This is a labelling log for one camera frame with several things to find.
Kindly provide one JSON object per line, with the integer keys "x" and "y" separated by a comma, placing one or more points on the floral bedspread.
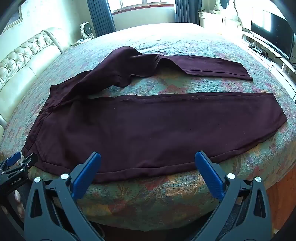
{"x": 150, "y": 199}

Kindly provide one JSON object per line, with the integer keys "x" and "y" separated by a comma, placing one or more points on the maroon pants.
{"x": 138, "y": 134}

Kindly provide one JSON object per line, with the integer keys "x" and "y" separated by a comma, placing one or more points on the white box fan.
{"x": 86, "y": 31}

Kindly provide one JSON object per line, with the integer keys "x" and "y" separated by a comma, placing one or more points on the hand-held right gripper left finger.
{"x": 85, "y": 176}

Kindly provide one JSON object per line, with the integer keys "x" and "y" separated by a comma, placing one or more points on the cream vanity mirror dresser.
{"x": 219, "y": 14}

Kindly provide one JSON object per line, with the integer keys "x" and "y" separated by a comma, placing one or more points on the wall picture frame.
{"x": 13, "y": 17}

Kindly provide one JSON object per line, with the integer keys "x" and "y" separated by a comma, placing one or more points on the blue curtain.
{"x": 99, "y": 16}
{"x": 185, "y": 10}

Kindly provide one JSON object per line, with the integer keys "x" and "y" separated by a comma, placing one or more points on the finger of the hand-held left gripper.
{"x": 13, "y": 160}
{"x": 30, "y": 160}

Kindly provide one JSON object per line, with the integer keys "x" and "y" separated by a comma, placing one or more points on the cream tufted headboard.
{"x": 27, "y": 62}

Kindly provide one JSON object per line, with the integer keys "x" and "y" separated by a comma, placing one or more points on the black flat television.
{"x": 272, "y": 32}

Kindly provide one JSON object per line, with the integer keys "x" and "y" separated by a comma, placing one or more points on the white television stand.
{"x": 284, "y": 64}

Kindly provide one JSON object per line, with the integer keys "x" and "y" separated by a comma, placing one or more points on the window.
{"x": 138, "y": 3}

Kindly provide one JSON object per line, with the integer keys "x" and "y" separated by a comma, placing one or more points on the person's left hand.
{"x": 19, "y": 207}

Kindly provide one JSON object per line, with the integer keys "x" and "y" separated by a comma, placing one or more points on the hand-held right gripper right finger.
{"x": 209, "y": 174}

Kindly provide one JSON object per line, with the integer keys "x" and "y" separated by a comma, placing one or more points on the black set-top box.
{"x": 257, "y": 49}

